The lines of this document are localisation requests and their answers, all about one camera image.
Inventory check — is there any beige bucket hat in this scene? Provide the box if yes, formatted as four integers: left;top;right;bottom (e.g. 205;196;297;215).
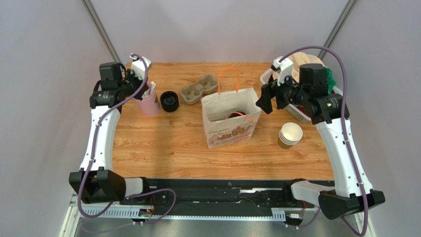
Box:
288;52;324;82

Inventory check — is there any white plastic basket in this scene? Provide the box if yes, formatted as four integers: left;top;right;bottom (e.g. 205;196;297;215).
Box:
260;64;342;124

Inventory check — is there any green cloth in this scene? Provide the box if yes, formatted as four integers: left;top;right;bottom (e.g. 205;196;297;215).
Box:
326;67;336;94

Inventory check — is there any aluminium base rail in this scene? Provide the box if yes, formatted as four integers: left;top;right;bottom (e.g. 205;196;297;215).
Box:
69;177;368;236

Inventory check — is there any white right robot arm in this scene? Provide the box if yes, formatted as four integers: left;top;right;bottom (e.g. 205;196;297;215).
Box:
256;63;385;220

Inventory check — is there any pink cup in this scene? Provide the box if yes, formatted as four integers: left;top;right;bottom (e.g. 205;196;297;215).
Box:
134;89;161;117

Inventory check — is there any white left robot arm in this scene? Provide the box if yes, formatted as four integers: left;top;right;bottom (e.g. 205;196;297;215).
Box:
69;57;152;204

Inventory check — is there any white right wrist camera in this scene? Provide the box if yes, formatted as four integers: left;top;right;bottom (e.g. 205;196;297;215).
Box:
271;56;294;86

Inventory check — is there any white paper takeout bag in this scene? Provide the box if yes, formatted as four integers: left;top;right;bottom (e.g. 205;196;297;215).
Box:
201;68;262;149

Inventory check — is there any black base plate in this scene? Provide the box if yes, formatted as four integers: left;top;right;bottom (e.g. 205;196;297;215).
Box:
120;178;314;217

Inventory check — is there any stack of paper cups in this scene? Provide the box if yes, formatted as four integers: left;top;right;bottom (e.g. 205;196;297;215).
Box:
277;122;303;150

